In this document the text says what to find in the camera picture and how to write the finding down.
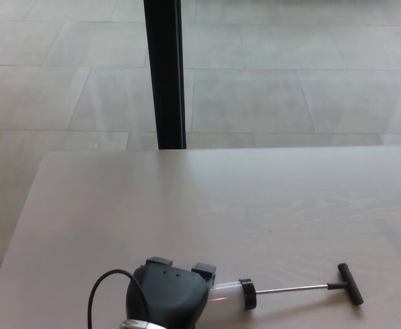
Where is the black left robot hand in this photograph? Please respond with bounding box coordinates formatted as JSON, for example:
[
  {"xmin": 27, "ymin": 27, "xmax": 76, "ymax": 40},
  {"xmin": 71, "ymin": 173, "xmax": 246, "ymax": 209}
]
[{"xmin": 124, "ymin": 257, "xmax": 219, "ymax": 326}]

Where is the white air pump black handle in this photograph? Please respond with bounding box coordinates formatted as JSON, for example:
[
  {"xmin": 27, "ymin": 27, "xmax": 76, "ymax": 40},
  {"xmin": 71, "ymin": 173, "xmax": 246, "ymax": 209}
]
[{"xmin": 206, "ymin": 263, "xmax": 365, "ymax": 311}]

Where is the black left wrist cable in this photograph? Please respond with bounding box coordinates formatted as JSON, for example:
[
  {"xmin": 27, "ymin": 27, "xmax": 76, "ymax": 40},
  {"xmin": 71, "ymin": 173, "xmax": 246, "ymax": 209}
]
[{"xmin": 88, "ymin": 269, "xmax": 152, "ymax": 329}]

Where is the black vertical post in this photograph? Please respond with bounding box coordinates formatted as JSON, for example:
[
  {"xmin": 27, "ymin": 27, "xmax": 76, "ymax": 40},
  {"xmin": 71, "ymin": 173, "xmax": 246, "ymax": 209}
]
[{"xmin": 143, "ymin": 0, "xmax": 187, "ymax": 150}]

